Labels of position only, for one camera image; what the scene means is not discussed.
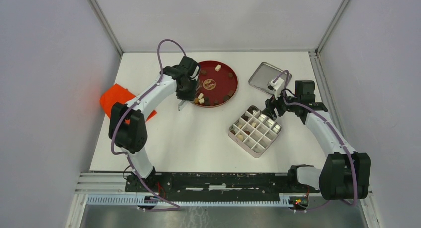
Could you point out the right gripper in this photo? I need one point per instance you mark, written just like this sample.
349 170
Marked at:
269 111

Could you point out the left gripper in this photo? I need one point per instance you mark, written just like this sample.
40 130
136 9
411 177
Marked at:
190 96

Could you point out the pink compartment box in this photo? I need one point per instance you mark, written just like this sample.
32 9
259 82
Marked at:
254 131

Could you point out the metal tongs white handle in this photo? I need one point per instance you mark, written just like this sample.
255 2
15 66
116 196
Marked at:
186 91

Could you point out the silver tin lid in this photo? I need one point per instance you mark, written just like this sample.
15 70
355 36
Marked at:
266 72

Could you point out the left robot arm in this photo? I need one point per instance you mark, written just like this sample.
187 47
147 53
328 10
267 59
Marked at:
127 128

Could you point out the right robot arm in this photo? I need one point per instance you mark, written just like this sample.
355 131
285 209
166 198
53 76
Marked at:
346 172

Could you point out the white cube chocolate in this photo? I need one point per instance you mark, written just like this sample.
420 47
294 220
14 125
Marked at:
217 68

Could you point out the red round tray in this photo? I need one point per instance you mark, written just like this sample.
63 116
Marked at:
215 88

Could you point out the orange cloth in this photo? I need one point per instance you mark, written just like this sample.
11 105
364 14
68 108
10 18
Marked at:
114 94

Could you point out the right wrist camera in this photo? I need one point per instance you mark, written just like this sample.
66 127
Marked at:
275 87

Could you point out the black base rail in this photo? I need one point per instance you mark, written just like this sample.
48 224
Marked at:
219 187

